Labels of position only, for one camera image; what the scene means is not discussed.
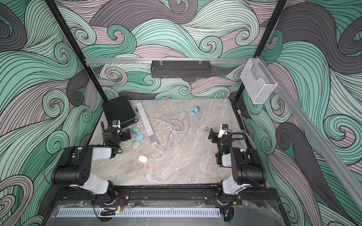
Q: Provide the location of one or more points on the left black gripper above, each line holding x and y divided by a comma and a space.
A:
123, 134

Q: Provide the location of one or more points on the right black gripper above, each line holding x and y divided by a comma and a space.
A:
214, 135

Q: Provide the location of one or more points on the white power strip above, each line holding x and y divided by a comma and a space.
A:
146, 124

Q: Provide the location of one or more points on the teal blue charger adapter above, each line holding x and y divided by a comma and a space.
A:
191, 114

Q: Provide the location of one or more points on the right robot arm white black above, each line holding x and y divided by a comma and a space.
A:
246, 166

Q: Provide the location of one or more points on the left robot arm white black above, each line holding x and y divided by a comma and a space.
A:
73, 169

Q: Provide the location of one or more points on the teal charger near left gripper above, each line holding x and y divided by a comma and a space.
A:
135, 130

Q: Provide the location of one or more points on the blue earbud case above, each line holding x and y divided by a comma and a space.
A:
139, 137

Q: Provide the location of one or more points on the white earbud case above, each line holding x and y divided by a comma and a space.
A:
143, 158

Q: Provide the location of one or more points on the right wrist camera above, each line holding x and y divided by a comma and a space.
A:
223, 130

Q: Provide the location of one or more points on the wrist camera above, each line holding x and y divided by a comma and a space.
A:
116, 124
223, 130

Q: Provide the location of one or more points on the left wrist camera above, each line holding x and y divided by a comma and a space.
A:
116, 124

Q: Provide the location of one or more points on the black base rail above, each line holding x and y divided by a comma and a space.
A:
208, 194

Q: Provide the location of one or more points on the clear acrylic wall bin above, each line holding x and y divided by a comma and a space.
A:
258, 80

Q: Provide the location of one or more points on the black wall shelf tray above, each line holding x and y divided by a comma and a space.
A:
180, 69

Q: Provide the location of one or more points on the aluminium wall rail back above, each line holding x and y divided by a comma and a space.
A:
128, 60

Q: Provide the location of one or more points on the aluminium wall rail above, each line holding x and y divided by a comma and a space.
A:
341, 170
128, 60

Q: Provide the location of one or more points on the white slotted cable duct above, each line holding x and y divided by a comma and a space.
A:
140, 213

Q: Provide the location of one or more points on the aluminium wall rail right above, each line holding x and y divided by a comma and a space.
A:
341, 170

